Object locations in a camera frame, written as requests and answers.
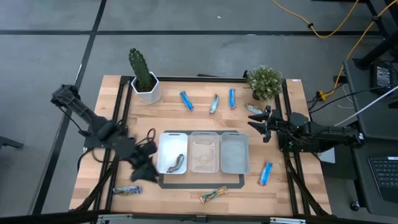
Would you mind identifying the black laptop keyboard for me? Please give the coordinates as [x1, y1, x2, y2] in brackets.
[368, 156, 398, 203]

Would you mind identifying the white plastic bin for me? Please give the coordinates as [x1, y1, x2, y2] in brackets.
[156, 132, 189, 175]

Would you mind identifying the yellow long extension cable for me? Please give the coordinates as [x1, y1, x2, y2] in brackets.
[317, 0, 398, 101]

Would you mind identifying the orange green granola bar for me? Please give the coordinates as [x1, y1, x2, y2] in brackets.
[199, 185, 228, 204]

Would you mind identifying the black chair base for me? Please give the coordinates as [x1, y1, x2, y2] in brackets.
[0, 136, 25, 151]

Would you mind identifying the blue green granola bar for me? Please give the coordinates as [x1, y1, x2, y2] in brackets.
[112, 185, 142, 196]

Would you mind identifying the bushy green potted plant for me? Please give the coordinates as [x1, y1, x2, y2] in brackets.
[246, 64, 284, 102]

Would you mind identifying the green cactus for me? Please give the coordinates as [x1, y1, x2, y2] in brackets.
[128, 47, 155, 93]

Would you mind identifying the yellow looped extension cable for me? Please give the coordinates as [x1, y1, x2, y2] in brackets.
[271, 0, 360, 40]

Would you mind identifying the black side desk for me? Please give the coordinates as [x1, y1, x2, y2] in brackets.
[343, 58, 398, 215]

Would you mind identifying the grey plastic bin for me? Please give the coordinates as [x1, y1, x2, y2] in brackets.
[220, 132, 251, 175]

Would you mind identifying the red green granola bar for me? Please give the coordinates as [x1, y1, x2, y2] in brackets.
[166, 153, 185, 174]

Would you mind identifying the white rod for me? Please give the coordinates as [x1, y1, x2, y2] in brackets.
[334, 92, 398, 127]

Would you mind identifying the blue granola bar wrapper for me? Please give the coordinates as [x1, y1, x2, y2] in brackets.
[228, 88, 237, 110]
[179, 90, 195, 112]
[258, 160, 274, 187]

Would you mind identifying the black power adapter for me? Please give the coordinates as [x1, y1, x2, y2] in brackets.
[371, 60, 396, 94]

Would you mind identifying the silver blue granola bar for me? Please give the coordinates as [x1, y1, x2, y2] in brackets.
[209, 93, 220, 116]

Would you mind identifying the silver green granola bar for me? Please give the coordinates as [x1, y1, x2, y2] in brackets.
[244, 102, 264, 115]

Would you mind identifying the white hexagonal pot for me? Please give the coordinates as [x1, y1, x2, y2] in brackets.
[130, 71, 162, 105]

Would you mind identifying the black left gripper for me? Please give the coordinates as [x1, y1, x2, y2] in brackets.
[126, 141, 160, 184]

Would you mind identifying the black crossbar with silver brackets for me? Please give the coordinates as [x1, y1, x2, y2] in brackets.
[0, 210, 398, 224]

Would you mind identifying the clear plastic bin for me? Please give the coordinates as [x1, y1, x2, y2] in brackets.
[188, 131, 220, 174]

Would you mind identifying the black stand leg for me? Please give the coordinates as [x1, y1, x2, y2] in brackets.
[354, 29, 398, 71]

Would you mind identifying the black aluminium table frame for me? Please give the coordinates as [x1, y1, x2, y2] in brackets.
[74, 74, 330, 217]

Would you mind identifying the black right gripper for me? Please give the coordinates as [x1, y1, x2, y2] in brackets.
[248, 105, 292, 138]

